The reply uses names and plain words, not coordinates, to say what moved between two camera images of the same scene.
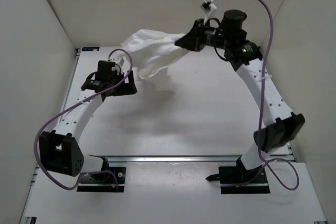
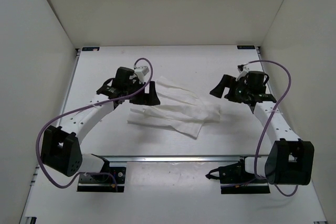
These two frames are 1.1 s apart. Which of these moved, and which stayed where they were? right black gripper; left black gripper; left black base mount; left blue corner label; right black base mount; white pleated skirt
Moved: left black gripper; white pleated skirt; right black gripper
Stayed: left black base mount; left blue corner label; right black base mount
